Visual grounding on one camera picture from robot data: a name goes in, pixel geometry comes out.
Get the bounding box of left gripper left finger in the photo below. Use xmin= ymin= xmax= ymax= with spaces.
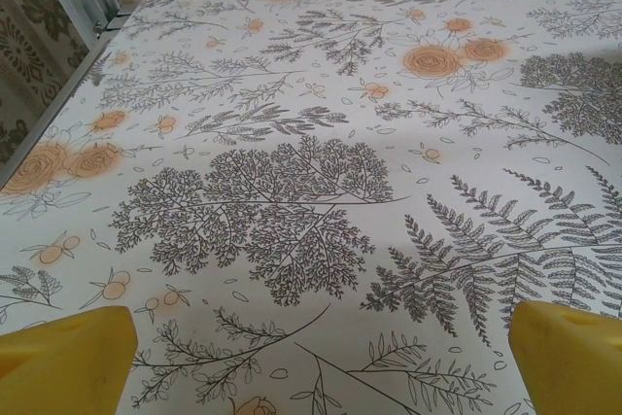
xmin=0 ymin=305 xmax=138 ymax=415

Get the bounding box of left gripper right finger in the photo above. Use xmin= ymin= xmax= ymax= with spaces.
xmin=507 ymin=300 xmax=622 ymax=415

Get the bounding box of floral tablecloth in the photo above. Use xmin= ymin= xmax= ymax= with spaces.
xmin=0 ymin=0 xmax=622 ymax=415

